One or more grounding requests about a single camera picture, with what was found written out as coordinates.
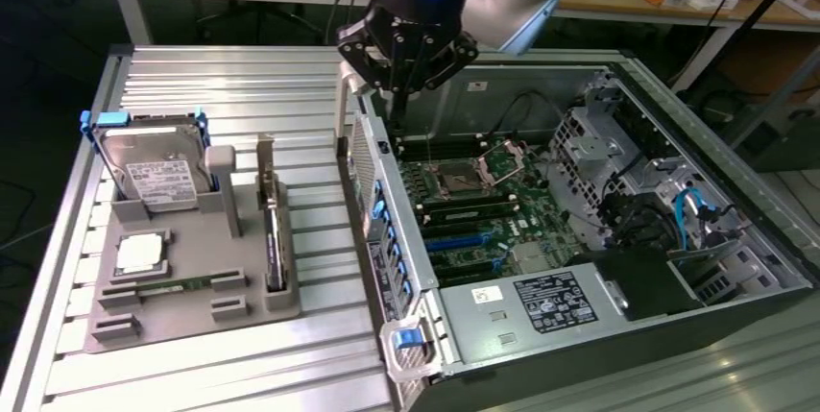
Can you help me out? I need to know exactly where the hard disk in blue carrier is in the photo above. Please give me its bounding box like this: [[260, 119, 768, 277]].
[[78, 107, 222, 214]]

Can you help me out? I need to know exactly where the graphics card with metal bracket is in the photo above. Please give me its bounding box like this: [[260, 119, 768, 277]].
[[253, 132, 290, 296]]

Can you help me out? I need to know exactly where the grey parts rack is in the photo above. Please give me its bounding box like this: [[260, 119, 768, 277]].
[[81, 145, 304, 355]]

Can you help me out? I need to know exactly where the black wire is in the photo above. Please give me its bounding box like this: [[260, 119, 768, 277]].
[[484, 89, 566, 140]]

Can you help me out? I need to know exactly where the open black PC case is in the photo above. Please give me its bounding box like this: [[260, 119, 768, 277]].
[[336, 49, 820, 412]]

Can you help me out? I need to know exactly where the metal socket cover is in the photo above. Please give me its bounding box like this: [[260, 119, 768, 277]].
[[476, 139, 532, 187]]

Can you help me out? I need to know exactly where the blue expansion slot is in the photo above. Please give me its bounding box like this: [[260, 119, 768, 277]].
[[424, 232, 493, 254]]

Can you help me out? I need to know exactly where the silver chipset heatsink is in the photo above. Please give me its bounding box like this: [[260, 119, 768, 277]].
[[508, 243, 546, 273]]

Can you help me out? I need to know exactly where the dark grey box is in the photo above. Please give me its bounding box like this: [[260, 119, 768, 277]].
[[734, 107, 820, 174]]

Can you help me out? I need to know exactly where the black chair base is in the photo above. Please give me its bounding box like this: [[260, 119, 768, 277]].
[[193, 0, 325, 44]]

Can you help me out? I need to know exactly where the grey power supply unit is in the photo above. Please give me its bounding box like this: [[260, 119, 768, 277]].
[[437, 262, 634, 366]]

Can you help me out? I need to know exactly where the metal disk bay cage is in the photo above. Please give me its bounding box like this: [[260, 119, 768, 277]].
[[545, 106, 636, 222]]

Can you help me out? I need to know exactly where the green RAM stick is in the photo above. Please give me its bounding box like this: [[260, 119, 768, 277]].
[[133, 276, 216, 296]]

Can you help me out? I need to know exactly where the blue wire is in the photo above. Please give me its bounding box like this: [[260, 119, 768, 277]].
[[670, 187, 706, 253]]

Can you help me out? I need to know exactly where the CPU socket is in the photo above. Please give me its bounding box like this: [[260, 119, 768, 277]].
[[430, 160, 480, 195]]

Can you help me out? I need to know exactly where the silver CPU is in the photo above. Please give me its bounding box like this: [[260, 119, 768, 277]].
[[114, 234, 170, 276]]

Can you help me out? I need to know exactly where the black tripod pole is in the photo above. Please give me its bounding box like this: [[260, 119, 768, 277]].
[[665, 0, 809, 91]]

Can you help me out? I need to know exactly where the green motherboard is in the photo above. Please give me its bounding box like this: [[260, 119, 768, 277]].
[[390, 135, 602, 288]]

